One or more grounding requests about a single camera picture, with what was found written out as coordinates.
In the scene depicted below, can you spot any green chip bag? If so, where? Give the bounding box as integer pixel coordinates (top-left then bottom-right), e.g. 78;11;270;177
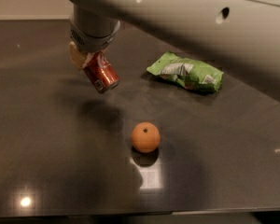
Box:
147;51;223;92

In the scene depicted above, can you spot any red coke can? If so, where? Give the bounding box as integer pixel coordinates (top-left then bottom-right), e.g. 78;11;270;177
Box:
83;51;119;93

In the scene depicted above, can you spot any orange fruit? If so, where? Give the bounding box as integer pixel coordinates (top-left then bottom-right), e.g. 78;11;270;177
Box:
131;122;161;153

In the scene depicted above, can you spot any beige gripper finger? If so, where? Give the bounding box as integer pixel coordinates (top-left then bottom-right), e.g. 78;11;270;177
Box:
69;41;92;70

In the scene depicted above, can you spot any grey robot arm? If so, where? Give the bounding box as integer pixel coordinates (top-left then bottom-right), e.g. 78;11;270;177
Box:
69;0;280;102

